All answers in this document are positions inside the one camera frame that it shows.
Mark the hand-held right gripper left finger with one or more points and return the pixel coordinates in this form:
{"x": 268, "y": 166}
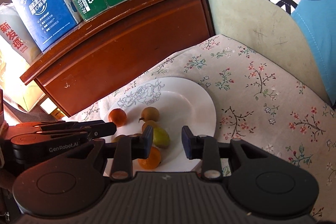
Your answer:
{"x": 148, "y": 140}

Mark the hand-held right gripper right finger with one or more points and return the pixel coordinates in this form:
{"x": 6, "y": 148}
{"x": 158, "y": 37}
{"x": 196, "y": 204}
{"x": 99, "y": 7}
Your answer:
{"x": 187, "y": 142}

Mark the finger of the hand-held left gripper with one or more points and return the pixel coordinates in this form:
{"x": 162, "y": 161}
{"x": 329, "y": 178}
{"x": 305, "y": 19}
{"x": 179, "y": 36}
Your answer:
{"x": 103, "y": 130}
{"x": 52, "y": 124}

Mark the green jujube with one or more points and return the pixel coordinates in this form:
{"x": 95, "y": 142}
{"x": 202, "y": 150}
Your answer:
{"x": 161, "y": 138}

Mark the brown longan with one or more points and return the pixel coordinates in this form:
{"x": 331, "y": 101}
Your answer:
{"x": 118, "y": 138}
{"x": 150, "y": 124}
{"x": 150, "y": 113}

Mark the small orange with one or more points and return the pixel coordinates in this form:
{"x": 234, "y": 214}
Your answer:
{"x": 151, "y": 159}
{"x": 117, "y": 117}

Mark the white plate with flower print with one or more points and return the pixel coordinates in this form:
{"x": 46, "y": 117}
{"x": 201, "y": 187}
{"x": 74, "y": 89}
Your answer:
{"x": 183, "y": 108}

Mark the cardboard box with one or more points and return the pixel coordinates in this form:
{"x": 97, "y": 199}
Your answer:
{"x": 51, "y": 108}

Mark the brown wooden cabinet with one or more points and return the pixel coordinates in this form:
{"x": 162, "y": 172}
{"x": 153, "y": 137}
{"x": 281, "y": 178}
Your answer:
{"x": 118, "y": 56}

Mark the white and orange paper bag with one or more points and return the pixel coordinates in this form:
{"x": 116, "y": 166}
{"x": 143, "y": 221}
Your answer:
{"x": 13, "y": 56}

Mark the floral tablecloth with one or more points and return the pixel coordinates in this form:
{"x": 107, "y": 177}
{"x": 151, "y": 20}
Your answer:
{"x": 262, "y": 108}

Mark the blue carton box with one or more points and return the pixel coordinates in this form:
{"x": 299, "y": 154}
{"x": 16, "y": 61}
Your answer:
{"x": 44, "y": 8}

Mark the pale green cushion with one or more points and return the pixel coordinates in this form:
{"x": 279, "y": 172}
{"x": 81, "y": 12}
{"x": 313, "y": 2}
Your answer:
{"x": 262, "y": 37}

